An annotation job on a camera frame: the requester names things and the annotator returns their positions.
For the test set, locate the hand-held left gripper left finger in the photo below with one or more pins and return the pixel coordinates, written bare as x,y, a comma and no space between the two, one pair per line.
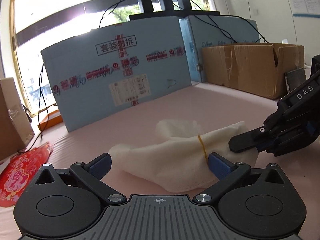
100,167

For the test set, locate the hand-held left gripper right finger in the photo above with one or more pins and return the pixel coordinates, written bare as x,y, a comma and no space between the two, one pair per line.
220,167

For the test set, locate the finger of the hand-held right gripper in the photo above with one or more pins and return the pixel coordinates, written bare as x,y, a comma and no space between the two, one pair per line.
245,140
290,142

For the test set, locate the yellow rubber band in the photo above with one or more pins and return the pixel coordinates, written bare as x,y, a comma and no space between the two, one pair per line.
201,142

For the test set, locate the white towel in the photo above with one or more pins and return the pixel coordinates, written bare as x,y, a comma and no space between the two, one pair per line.
175,155

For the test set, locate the red printed bag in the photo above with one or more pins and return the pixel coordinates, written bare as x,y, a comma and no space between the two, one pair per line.
22,172

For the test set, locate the dark tablet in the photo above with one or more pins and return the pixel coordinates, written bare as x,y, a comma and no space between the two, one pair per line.
296,80

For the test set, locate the open brown cardboard box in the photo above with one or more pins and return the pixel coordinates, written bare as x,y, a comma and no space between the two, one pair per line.
250,67

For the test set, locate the orange flat box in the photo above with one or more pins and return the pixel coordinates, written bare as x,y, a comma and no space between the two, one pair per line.
51,120

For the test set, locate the large blue cardboard box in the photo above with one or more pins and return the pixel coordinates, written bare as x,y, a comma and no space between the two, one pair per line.
100,80

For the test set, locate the taped brown cardboard box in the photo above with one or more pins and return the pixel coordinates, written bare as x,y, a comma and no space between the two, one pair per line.
12,120

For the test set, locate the plain blue cardboard box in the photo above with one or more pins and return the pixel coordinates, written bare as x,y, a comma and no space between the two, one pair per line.
212,30

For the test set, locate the black power adapter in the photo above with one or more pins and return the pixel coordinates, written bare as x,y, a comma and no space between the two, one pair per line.
146,4
167,3
183,3

